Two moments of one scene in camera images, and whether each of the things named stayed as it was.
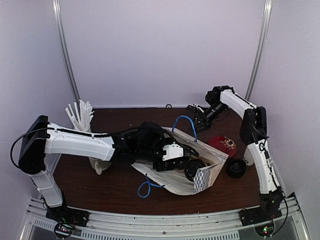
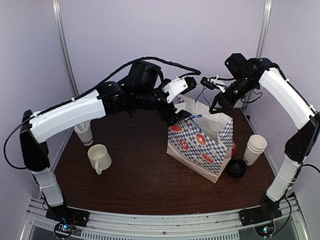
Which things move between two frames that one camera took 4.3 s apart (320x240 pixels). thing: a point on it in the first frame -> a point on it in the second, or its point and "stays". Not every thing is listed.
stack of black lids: (236, 168) stays
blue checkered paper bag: (175, 179) -> (202, 140)
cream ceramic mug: (98, 165) stays
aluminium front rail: (40, 224) stays
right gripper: (207, 123) -> (224, 108)
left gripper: (164, 166) -> (165, 115)
